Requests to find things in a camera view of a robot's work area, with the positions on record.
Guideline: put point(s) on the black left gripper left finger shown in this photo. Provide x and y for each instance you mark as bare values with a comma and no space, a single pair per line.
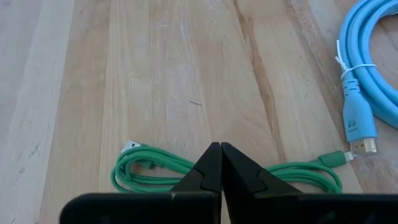
140,208

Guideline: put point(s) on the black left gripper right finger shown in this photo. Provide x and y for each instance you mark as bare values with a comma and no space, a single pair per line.
311,210

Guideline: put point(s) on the white twist tie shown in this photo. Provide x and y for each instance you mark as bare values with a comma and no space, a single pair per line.
357,67

